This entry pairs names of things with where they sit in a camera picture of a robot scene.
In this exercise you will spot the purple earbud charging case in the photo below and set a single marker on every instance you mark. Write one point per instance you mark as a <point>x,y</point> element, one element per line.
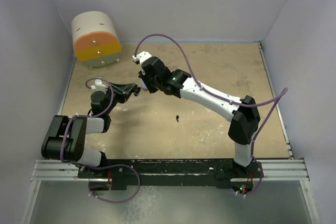
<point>144,87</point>

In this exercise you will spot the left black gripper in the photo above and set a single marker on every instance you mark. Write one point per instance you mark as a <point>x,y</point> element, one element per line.
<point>125,88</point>

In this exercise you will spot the aluminium extrusion rail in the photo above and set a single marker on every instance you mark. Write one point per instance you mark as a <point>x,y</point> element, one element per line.
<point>274,170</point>

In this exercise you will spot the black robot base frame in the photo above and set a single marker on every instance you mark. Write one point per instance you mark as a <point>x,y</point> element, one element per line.
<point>221,173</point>

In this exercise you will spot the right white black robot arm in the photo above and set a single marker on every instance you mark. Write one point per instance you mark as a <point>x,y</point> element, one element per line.
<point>244,121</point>

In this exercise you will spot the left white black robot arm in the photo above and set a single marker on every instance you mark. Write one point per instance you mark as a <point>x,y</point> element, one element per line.
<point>65,138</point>

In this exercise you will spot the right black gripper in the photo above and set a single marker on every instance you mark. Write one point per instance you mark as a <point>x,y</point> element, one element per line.
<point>144,77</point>

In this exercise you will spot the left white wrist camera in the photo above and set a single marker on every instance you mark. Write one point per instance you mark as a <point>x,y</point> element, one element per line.
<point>98,85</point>

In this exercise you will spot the black earbud charging case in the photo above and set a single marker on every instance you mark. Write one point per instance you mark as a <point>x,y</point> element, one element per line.
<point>137,91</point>

